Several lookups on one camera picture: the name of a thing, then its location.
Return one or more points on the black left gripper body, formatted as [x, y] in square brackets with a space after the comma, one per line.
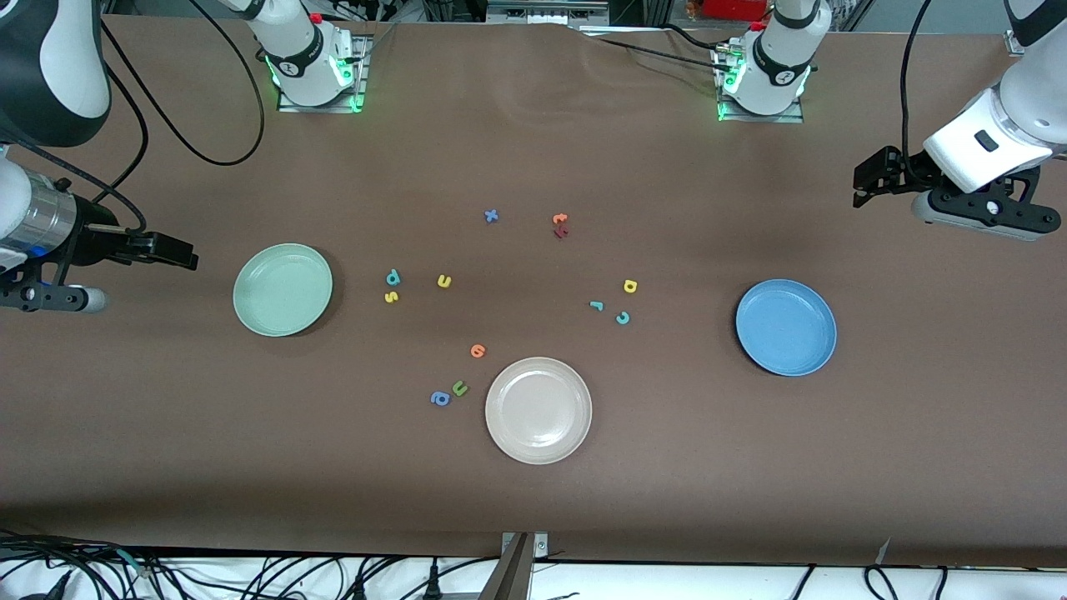
[899, 168]

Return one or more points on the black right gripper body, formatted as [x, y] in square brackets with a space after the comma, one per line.
[93, 242]

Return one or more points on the teal foam letter p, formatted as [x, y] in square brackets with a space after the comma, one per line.
[390, 281]

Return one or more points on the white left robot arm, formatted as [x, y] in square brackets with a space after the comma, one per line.
[1029, 100]

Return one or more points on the green plate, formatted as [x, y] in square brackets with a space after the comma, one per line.
[282, 290]

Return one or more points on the blue plate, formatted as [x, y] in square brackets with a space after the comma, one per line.
[786, 327]

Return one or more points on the red box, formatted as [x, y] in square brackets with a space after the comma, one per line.
[733, 8]

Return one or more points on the blue foam letter a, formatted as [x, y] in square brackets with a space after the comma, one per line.
[436, 400]

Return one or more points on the green foam letter u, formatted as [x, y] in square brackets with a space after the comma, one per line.
[458, 391]

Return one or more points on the white paper tag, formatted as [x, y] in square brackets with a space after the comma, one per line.
[884, 550]

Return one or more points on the beige plate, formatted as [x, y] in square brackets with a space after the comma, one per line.
[538, 410]

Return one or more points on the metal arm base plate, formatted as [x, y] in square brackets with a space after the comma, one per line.
[796, 117]
[360, 83]

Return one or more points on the white table corner bracket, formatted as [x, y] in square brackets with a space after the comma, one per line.
[1014, 43]

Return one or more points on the metal frame profile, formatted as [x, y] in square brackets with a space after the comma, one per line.
[546, 12]

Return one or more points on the aluminium profile post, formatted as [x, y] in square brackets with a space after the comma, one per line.
[510, 575]

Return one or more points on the metal table edge bracket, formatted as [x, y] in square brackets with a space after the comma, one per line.
[540, 546]

